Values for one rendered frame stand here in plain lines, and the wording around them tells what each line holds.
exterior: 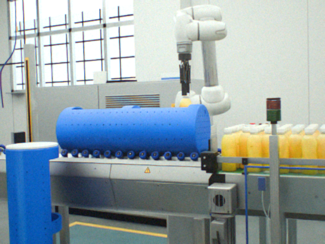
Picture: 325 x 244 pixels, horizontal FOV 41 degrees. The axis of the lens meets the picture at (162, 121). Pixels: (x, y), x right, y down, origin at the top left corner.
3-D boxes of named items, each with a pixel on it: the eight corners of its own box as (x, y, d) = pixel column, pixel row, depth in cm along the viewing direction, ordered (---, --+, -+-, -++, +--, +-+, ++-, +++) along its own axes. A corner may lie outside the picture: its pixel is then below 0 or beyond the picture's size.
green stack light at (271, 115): (267, 120, 191) (267, 109, 190) (282, 120, 188) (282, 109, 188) (264, 121, 185) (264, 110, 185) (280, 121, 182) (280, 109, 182)
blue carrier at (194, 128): (83, 150, 285) (82, 107, 285) (211, 153, 251) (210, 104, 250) (55, 154, 259) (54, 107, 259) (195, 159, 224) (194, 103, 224)
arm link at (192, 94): (176, 121, 320) (172, 91, 319) (201, 118, 319) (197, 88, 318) (175, 122, 304) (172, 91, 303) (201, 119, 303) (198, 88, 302)
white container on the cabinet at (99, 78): (98, 85, 499) (98, 72, 498) (109, 84, 491) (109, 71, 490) (90, 84, 485) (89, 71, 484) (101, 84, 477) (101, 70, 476)
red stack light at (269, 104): (267, 109, 190) (267, 100, 190) (282, 109, 188) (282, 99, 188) (264, 109, 185) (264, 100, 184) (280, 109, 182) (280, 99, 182)
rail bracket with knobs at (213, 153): (206, 170, 222) (205, 150, 221) (220, 171, 219) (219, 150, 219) (200, 173, 213) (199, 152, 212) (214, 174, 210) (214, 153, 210)
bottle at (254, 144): (249, 170, 219) (249, 130, 218) (263, 171, 215) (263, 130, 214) (245, 172, 213) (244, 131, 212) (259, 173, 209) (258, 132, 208)
